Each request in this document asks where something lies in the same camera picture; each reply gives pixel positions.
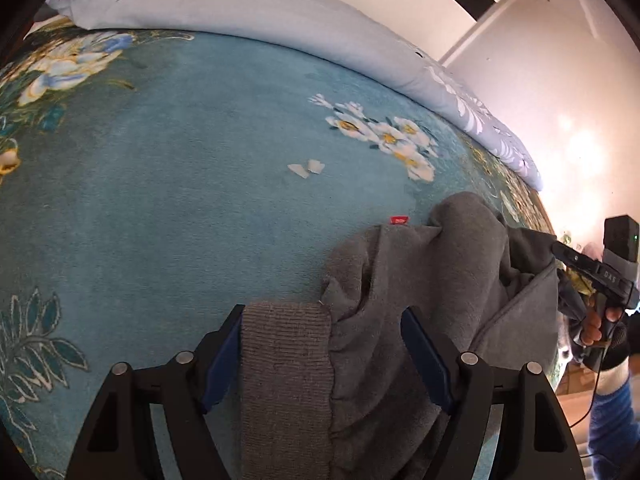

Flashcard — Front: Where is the grey hooded sweatshirt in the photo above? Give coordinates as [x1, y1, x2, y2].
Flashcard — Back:
[241, 192, 584, 479]

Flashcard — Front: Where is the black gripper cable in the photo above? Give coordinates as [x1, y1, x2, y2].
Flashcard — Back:
[566, 343, 614, 461]

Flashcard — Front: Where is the right hand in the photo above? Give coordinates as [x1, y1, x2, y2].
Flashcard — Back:
[579, 307, 624, 347]

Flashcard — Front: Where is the white paper scrap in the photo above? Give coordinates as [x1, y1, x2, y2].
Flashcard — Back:
[307, 159, 326, 174]
[288, 164, 310, 179]

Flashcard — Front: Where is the teal floral bed blanket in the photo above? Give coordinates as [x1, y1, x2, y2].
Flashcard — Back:
[1, 25, 550, 479]

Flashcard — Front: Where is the light blue floral duvet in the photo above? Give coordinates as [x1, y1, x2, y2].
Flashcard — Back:
[46, 0, 541, 190]

